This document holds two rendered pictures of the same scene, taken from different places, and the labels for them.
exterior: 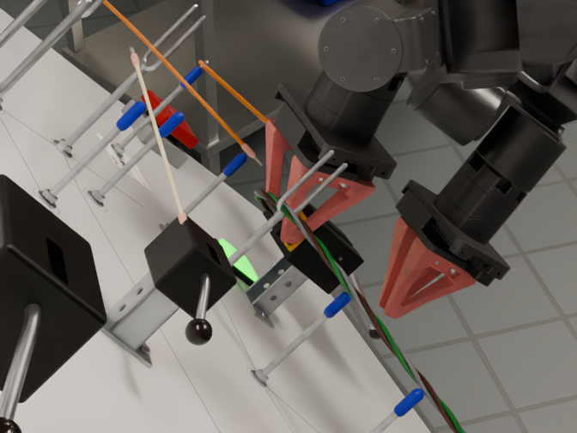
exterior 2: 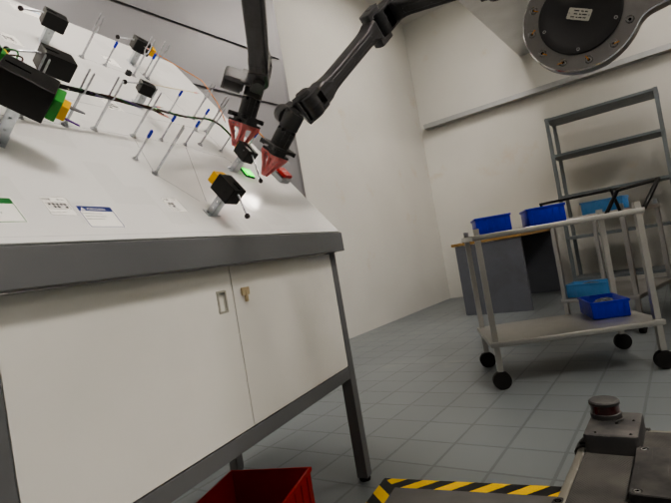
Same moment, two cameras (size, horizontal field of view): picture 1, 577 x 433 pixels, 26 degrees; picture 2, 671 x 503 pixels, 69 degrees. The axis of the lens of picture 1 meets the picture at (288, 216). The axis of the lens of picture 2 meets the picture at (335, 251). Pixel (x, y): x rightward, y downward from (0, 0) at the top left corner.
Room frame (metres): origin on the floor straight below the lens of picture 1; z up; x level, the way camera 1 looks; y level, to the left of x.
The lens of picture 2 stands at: (0.00, -1.33, 0.76)
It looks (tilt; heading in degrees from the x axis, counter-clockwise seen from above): 1 degrees up; 52
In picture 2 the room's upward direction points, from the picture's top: 10 degrees counter-clockwise
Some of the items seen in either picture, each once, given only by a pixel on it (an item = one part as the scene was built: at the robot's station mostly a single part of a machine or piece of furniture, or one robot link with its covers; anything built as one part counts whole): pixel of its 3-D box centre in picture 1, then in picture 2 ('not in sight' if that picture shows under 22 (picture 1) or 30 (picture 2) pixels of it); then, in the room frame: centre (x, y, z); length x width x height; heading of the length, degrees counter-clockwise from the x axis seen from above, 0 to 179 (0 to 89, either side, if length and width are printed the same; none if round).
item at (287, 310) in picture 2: not in sight; (297, 324); (0.78, -0.10, 0.60); 0.55 x 0.03 x 0.39; 26
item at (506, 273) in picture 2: not in sight; (511, 268); (4.82, 1.77, 0.37); 1.39 x 0.72 x 0.75; 16
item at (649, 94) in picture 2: not in sight; (616, 196); (5.59, 0.88, 0.97); 1.05 x 0.43 x 1.93; 106
